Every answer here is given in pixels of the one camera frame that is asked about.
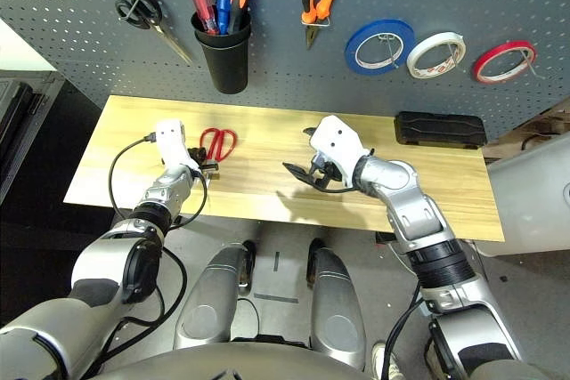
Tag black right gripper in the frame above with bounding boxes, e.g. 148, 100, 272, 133
282, 126, 347, 191

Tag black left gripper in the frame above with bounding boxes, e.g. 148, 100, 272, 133
186, 146, 222, 182

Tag red handled scissors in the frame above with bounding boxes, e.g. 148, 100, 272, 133
199, 127, 240, 174

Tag orange black needle-nose pliers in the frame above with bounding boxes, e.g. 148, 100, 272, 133
300, 0, 346, 51

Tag thin red tape roll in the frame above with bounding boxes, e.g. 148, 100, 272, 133
471, 40, 538, 85

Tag metal pegboard hook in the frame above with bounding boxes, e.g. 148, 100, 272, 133
518, 46, 548, 82
375, 32, 402, 70
444, 34, 468, 68

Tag black plastic cup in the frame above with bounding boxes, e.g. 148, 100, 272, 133
190, 10, 253, 95

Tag blue tape roll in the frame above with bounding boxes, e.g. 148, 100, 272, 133
344, 19, 417, 77

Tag black tool case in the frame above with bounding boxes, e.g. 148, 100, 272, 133
395, 110, 487, 150

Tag white tape roll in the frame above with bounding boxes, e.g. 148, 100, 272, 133
405, 31, 468, 80

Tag silver left robot leg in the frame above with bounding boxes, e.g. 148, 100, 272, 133
172, 241, 257, 352

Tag silver robot leg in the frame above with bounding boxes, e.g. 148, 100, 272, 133
306, 239, 369, 370
172, 241, 257, 352

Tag long dark floor tape strip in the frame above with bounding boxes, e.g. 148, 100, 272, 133
253, 293, 300, 303

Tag silver right robot leg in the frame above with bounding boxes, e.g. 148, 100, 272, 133
306, 239, 369, 370

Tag black hard case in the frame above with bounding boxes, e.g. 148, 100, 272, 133
0, 70, 66, 203

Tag grey robot torso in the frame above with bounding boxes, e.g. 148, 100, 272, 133
100, 342, 371, 380

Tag white sneaker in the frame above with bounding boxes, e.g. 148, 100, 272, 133
371, 342, 404, 380

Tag white rounded machine housing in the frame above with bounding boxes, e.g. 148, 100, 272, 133
484, 130, 570, 257

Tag brown wooden shelf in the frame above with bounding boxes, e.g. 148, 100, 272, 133
483, 97, 570, 163

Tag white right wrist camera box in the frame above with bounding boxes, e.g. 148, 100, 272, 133
308, 115, 371, 189

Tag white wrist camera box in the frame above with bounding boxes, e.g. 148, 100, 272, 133
153, 119, 201, 176
308, 115, 371, 189

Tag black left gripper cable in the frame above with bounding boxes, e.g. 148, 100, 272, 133
175, 170, 209, 230

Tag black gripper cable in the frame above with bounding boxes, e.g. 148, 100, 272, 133
318, 183, 360, 195
175, 170, 209, 230

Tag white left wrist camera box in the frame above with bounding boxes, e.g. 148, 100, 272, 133
153, 119, 201, 176

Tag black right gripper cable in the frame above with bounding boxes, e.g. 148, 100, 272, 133
318, 183, 360, 195

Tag black handled scissors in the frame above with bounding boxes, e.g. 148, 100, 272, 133
114, 0, 195, 66

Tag wire pliers holder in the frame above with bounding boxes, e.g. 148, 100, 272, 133
301, 8, 333, 28

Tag blue handled screwdriver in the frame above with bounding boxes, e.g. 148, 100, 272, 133
216, 0, 232, 36

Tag black right camera cable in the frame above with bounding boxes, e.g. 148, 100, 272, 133
383, 284, 424, 380

